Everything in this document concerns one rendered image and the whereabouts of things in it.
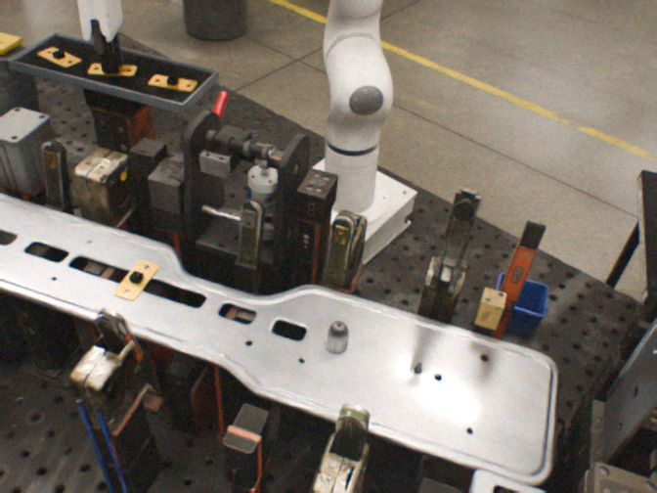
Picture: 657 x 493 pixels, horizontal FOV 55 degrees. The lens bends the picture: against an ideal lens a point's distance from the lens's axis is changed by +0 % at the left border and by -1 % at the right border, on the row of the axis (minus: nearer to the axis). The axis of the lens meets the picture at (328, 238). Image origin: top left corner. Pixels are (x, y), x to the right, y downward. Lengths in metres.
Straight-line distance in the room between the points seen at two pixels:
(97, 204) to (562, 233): 2.16
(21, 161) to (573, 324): 1.18
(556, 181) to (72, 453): 2.54
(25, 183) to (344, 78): 0.61
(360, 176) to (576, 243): 1.64
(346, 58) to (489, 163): 2.03
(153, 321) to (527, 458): 0.57
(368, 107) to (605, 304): 0.75
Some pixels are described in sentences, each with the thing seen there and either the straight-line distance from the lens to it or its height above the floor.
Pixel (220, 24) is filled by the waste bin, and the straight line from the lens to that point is 4.02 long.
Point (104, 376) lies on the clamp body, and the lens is 0.89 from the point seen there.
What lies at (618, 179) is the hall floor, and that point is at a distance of 3.38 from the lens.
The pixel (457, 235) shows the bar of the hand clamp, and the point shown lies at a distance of 0.95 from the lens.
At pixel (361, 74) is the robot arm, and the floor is 1.20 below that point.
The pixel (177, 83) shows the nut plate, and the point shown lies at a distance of 1.22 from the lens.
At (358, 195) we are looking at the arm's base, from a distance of 1.44.
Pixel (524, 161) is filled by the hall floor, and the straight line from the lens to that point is 3.28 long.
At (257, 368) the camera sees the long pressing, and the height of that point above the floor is 1.00.
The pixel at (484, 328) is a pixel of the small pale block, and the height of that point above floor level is 1.01.
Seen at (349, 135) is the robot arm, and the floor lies 1.03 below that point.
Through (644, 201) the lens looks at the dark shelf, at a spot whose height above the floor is 1.03.
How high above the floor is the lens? 1.75
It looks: 43 degrees down
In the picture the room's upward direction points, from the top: 5 degrees clockwise
